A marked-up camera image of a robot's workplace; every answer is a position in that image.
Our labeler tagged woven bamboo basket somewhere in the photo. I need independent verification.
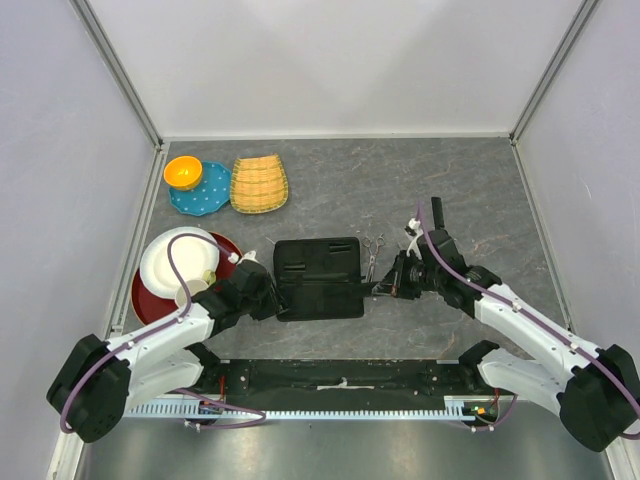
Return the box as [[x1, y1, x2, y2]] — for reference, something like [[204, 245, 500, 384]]
[[230, 154, 289, 215]]

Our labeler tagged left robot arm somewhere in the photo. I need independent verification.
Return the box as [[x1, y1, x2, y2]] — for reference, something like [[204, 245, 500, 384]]
[[46, 259, 285, 443]]

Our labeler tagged right aluminium frame post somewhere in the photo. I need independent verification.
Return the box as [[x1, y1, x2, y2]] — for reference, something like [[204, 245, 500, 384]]
[[509, 0, 600, 146]]

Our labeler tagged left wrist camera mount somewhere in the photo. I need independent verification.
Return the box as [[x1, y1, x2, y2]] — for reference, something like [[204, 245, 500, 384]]
[[227, 250, 263, 272]]

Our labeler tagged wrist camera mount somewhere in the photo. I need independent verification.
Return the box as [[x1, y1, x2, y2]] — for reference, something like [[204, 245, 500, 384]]
[[405, 197, 446, 260], [227, 250, 263, 272]]

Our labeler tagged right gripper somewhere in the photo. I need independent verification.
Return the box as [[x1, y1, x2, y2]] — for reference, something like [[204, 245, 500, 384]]
[[373, 250, 443, 300]]

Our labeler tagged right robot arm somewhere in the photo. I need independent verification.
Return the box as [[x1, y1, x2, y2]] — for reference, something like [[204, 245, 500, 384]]
[[372, 227, 639, 452]]

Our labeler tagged red round tray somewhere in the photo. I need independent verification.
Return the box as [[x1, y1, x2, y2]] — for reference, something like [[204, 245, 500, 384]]
[[130, 231, 242, 325]]

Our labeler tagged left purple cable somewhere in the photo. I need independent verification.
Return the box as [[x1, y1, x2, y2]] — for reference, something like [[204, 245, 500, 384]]
[[59, 232, 239, 434]]

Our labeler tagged orange bowl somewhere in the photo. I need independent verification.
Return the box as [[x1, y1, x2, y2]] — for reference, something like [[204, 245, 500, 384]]
[[163, 156, 203, 191]]

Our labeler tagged white cable duct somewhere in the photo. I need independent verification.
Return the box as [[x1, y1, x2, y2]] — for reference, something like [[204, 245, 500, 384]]
[[124, 396, 475, 421]]

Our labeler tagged aluminium frame post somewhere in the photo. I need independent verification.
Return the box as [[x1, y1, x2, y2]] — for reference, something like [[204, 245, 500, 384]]
[[69, 0, 164, 150], [509, 0, 600, 146]]

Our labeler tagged blue dotted plate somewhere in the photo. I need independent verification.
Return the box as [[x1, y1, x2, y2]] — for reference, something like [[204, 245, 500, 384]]
[[168, 162, 231, 217]]

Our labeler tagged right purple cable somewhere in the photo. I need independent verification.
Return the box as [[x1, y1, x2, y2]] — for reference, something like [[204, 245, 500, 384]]
[[415, 201, 640, 436]]

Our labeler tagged white paper plate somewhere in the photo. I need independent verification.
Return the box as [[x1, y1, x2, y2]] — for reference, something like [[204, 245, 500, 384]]
[[139, 227, 220, 299]]

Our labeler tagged black zip tool case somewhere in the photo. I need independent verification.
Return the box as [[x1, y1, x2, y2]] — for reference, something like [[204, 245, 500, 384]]
[[273, 237, 364, 322]]

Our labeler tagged purple cable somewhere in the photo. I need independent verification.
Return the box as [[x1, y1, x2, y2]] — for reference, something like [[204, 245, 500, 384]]
[[415, 201, 640, 436], [59, 232, 239, 434]]

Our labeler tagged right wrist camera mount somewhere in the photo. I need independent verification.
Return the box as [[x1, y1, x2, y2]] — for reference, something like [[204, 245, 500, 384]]
[[405, 197, 446, 260]]

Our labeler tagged silver scissors left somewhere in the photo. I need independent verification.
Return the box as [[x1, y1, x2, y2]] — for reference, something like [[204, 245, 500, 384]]
[[361, 234, 385, 283]]

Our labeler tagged left aluminium frame post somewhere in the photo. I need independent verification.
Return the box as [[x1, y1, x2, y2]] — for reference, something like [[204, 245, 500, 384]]
[[69, 0, 164, 150]]

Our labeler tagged black hair comb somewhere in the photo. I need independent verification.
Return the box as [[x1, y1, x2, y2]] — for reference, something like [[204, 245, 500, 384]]
[[346, 282, 379, 298]]

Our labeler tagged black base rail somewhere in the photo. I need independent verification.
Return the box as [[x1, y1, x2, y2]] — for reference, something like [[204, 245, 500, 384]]
[[192, 359, 494, 412]]

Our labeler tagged yellow-green cup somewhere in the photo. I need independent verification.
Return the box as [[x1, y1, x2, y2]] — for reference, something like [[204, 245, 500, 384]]
[[174, 270, 217, 308]]

